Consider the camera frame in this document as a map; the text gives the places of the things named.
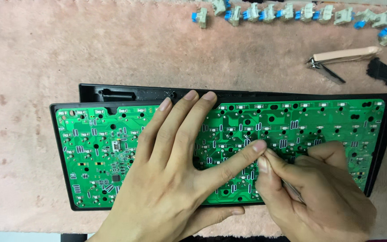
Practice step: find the row of white key switches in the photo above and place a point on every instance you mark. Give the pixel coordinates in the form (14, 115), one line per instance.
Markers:
(201, 16)

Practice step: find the black object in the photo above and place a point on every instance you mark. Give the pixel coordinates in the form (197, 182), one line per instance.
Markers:
(74, 238)

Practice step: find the person's left hand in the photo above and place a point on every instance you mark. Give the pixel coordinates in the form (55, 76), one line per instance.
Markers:
(166, 188)

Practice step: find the person's right hand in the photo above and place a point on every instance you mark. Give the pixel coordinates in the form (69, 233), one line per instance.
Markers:
(321, 208)

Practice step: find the black keyboard bottom case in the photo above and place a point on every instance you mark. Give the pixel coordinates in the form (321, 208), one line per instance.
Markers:
(119, 95)

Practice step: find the pink fuzzy mat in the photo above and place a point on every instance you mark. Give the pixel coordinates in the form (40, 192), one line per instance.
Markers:
(29, 50)

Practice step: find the green keyboard circuit board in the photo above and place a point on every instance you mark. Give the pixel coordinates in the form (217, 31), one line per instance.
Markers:
(96, 134)

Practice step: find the black keyboard frame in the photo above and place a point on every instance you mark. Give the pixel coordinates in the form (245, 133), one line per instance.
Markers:
(379, 151)

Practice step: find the silver tweezers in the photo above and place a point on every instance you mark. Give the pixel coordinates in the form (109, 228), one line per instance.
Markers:
(292, 191)

